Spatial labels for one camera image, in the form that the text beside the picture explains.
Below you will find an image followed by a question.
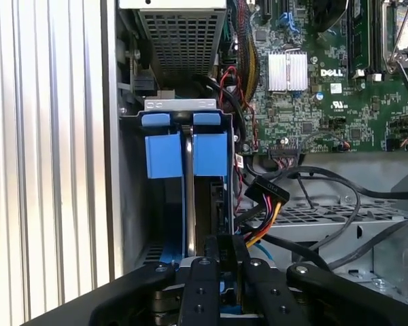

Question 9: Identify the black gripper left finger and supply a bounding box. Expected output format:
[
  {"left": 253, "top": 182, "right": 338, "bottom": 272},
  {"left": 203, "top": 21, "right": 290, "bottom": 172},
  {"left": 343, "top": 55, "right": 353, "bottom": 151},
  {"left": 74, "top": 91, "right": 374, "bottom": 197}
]
[{"left": 20, "top": 236, "right": 222, "bottom": 326}]

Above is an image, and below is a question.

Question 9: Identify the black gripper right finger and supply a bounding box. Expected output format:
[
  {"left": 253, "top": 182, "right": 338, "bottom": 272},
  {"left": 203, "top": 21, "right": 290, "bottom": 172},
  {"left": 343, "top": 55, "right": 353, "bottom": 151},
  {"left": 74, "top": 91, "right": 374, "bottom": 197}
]
[{"left": 233, "top": 236, "right": 408, "bottom": 326}]

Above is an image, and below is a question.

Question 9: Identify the hard disk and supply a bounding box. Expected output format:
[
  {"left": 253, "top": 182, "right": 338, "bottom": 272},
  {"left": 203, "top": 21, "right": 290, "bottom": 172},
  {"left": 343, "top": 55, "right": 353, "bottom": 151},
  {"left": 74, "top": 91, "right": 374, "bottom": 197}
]
[{"left": 144, "top": 124, "right": 234, "bottom": 271}]

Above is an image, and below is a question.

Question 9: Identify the blue disk carrier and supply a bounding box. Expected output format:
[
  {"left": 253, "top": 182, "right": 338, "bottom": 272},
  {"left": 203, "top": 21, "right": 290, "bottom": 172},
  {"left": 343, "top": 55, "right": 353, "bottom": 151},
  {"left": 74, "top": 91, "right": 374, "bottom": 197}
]
[{"left": 139, "top": 113, "right": 222, "bottom": 129}]

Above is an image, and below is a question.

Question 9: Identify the grey metal drive cage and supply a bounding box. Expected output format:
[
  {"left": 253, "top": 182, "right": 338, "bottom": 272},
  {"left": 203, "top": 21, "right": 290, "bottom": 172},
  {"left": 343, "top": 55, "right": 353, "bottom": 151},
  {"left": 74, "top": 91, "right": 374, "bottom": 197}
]
[{"left": 258, "top": 195, "right": 408, "bottom": 306}]

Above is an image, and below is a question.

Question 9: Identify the black board connector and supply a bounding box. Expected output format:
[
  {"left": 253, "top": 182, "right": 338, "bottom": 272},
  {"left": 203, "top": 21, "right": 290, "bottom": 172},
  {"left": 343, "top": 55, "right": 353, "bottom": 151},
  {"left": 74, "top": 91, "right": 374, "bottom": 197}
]
[{"left": 268, "top": 145, "right": 299, "bottom": 161}]

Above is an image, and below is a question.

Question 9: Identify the black PC case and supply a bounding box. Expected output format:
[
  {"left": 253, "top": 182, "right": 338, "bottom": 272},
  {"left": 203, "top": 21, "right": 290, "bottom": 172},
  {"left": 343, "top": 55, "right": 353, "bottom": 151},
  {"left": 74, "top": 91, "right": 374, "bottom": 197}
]
[{"left": 100, "top": 0, "right": 408, "bottom": 326}]

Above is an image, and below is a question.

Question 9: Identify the green motherboard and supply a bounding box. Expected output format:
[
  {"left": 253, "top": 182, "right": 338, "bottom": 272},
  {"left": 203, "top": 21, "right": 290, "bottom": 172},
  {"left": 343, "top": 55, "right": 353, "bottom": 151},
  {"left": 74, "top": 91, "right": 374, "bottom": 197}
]
[{"left": 220, "top": 0, "right": 408, "bottom": 154}]

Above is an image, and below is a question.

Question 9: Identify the silver finned heatsink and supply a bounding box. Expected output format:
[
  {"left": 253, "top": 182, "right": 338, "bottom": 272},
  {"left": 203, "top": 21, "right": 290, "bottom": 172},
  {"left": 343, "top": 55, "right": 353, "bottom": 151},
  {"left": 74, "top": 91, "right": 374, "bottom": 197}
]
[{"left": 267, "top": 52, "right": 309, "bottom": 92}]

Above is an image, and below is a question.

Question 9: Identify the silver power supply unit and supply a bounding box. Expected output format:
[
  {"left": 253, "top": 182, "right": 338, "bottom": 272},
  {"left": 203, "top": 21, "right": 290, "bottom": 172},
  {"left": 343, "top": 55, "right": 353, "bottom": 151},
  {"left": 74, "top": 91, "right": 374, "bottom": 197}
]
[{"left": 118, "top": 0, "right": 228, "bottom": 77}]

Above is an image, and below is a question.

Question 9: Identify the blue board connector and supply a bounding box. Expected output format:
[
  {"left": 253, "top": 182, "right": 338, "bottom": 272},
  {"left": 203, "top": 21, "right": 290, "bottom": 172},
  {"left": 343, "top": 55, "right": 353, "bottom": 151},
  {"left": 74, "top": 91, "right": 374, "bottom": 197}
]
[{"left": 281, "top": 12, "right": 297, "bottom": 34}]

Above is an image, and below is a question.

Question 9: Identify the black cooling fan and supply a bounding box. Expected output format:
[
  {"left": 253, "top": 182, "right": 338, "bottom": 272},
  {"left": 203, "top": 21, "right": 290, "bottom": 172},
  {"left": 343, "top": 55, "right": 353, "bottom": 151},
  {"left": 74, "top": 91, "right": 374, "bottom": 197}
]
[{"left": 307, "top": 0, "right": 348, "bottom": 34}]

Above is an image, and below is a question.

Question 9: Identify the thin metal locking lever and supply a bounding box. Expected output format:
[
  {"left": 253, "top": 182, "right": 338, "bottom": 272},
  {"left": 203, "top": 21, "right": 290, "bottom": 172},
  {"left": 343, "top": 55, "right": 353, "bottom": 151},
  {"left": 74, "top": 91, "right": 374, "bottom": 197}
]
[{"left": 389, "top": 0, "right": 408, "bottom": 73}]

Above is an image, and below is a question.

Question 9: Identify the black connector with coloured wires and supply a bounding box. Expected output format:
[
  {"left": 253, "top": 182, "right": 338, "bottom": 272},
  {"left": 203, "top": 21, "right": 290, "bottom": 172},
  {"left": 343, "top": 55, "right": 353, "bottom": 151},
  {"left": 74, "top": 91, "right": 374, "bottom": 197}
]
[{"left": 243, "top": 176, "right": 290, "bottom": 247}]

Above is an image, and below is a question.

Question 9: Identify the flat black cable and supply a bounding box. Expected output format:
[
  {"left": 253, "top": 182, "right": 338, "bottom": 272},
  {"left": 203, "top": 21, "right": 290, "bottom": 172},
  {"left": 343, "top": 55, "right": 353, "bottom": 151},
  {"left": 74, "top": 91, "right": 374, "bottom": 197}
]
[{"left": 326, "top": 217, "right": 408, "bottom": 271}]

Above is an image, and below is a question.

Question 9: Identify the thin black cable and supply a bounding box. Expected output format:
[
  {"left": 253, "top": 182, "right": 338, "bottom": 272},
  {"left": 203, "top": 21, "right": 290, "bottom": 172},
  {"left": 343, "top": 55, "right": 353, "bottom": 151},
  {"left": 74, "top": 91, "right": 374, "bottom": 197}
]
[{"left": 292, "top": 164, "right": 408, "bottom": 202}]

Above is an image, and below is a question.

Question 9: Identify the red black twisted wire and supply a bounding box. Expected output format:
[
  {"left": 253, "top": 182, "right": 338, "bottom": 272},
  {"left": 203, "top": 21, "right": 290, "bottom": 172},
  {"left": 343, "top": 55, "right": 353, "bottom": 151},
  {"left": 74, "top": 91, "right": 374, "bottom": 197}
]
[{"left": 220, "top": 66, "right": 260, "bottom": 218}]

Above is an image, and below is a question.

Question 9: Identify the thick black cable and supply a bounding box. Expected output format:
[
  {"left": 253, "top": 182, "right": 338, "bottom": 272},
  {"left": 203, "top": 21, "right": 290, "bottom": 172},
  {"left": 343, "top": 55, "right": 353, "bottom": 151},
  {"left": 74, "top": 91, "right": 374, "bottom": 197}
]
[{"left": 193, "top": 74, "right": 251, "bottom": 150}]

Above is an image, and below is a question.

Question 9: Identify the sleeved power cable bundle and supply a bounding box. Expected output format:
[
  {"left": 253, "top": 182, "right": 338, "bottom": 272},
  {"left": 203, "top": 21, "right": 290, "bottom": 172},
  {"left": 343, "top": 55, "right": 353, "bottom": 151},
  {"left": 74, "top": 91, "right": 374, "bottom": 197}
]
[{"left": 235, "top": 0, "right": 261, "bottom": 107}]

